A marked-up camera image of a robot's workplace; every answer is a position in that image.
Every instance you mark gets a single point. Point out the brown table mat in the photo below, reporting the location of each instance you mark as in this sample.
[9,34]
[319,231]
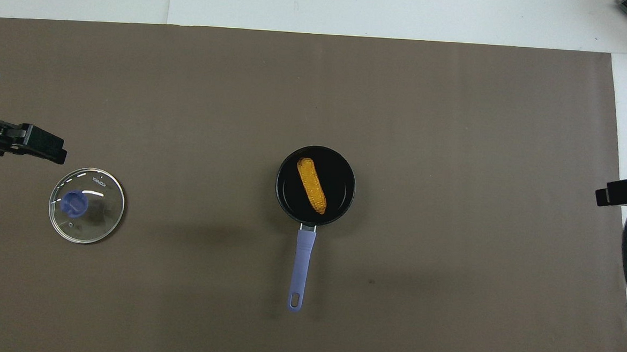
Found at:
[448,258]

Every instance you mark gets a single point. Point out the orange bread stick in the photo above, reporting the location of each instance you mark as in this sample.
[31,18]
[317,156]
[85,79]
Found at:
[312,185]

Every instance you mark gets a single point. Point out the glass lid with purple knob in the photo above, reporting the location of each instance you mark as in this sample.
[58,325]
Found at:
[86,206]

